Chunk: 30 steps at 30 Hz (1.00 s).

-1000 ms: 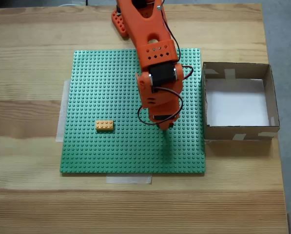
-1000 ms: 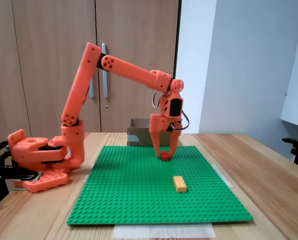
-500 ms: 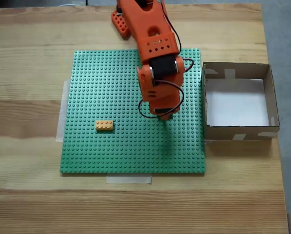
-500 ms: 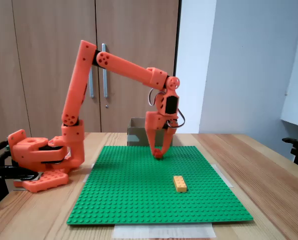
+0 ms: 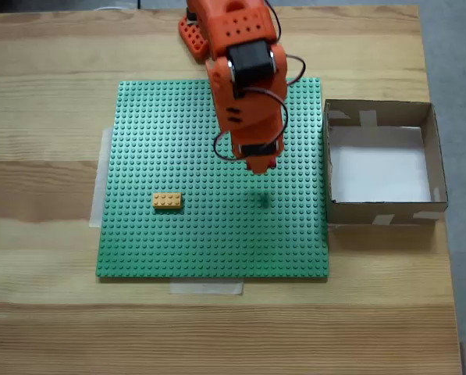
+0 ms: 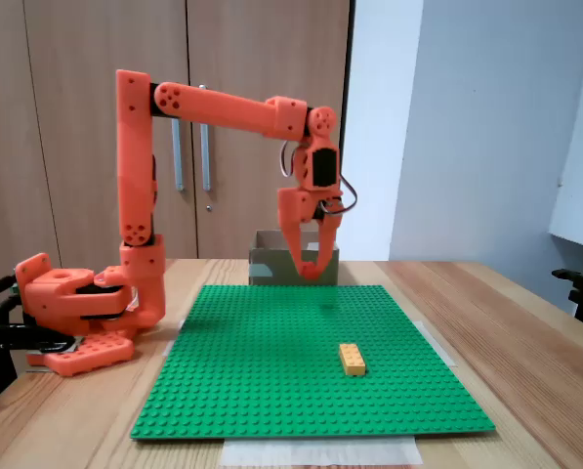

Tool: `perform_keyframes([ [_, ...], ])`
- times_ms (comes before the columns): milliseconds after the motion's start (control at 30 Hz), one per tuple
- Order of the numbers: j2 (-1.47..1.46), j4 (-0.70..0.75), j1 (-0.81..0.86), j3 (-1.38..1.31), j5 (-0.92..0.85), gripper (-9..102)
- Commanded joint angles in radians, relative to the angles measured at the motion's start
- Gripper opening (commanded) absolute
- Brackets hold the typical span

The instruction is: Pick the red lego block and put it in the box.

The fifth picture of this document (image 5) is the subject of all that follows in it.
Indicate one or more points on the yellow lego block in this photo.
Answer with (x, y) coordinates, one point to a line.
(168, 201)

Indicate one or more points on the green lego baseplate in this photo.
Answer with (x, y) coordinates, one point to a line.
(178, 242)

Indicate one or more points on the translucent tape strip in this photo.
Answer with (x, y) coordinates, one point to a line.
(99, 187)
(205, 288)

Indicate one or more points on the white paper box lining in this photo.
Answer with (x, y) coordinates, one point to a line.
(381, 168)

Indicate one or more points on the cardboard box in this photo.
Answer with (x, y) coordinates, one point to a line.
(373, 213)

